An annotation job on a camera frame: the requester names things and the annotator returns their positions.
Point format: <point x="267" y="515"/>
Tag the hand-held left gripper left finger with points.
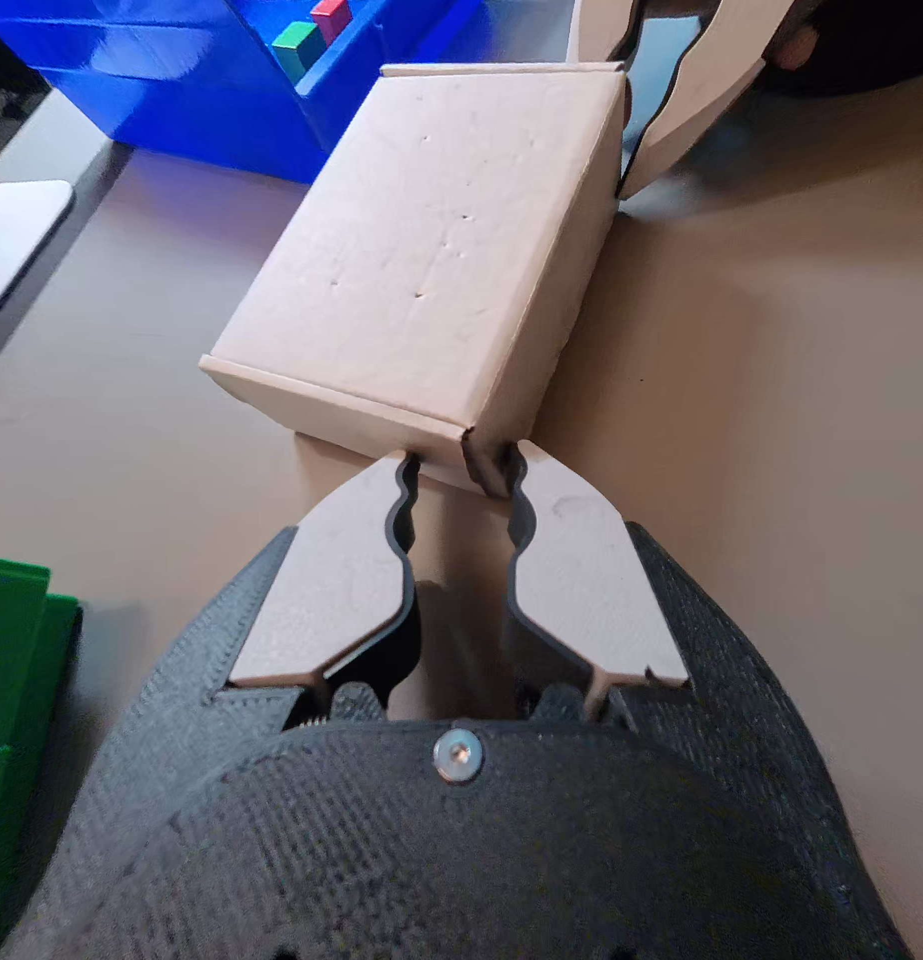
<point x="334" y="592"/>

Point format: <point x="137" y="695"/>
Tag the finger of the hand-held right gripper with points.
<point x="600" y="30"/>
<point x="724" y="67"/>

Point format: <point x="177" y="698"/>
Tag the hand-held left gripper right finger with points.
<point x="596" y="585"/>

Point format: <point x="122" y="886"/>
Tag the white cardboard box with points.
<point x="431" y="247"/>

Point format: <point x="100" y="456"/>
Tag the green plastic bin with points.
<point x="19" y="675"/>

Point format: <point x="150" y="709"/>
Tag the blue plastic bin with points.
<point x="169" y="75"/>

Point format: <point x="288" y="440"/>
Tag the person's right hand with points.
<point x="795" y="49"/>

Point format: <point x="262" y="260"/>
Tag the red wooden block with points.
<point x="330" y="19"/>

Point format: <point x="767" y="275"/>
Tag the green wooden block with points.
<point x="293" y="49"/>

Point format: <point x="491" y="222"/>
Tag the white monitor stand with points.
<point x="11" y="240"/>

